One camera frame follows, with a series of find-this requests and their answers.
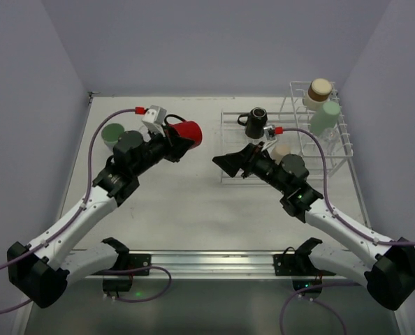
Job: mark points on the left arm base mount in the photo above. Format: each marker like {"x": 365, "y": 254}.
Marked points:
{"x": 134, "y": 261}

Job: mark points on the red mug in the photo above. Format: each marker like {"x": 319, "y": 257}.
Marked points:
{"x": 189, "y": 130}

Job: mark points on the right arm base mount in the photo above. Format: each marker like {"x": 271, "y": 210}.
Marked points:
{"x": 295, "y": 261}

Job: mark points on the right black controller box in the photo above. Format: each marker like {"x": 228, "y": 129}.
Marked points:
{"x": 311, "y": 286}

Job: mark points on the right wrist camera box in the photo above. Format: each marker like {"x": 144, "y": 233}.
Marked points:
{"x": 271, "y": 132}

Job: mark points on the black mug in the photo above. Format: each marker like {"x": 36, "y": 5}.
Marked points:
{"x": 254, "y": 122}

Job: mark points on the beige cup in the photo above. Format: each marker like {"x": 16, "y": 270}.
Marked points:
{"x": 279, "y": 151}

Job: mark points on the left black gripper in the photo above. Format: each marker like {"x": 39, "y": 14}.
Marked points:
{"x": 172, "y": 146}

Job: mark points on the clear glass upper rack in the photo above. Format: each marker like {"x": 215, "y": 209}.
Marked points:
{"x": 328, "y": 140}

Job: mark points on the brown and cream cup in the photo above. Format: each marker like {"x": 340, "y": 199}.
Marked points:
{"x": 317, "y": 93}

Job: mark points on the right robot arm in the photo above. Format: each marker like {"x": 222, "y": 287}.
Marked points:
{"x": 384, "y": 266}

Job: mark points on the tall light green cup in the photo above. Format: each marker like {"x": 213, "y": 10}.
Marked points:
{"x": 325, "y": 117}

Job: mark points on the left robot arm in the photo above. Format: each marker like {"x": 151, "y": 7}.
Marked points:
{"x": 45, "y": 267}

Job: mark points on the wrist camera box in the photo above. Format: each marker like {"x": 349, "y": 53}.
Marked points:
{"x": 153, "y": 119}
{"x": 271, "y": 132}

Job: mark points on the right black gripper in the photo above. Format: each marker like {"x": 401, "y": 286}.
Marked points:
{"x": 249, "y": 161}

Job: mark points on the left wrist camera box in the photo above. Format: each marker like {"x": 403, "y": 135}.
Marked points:
{"x": 153, "y": 119}

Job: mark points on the aluminium mounting rail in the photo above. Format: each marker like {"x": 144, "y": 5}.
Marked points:
{"x": 212, "y": 264}

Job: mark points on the white wire dish rack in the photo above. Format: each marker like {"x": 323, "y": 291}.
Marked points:
{"x": 292, "y": 113}

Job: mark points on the left black controller box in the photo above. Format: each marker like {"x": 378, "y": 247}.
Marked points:
{"x": 116, "y": 285}

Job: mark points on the black controller box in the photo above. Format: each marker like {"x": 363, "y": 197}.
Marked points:
{"x": 311, "y": 286}
{"x": 116, "y": 285}

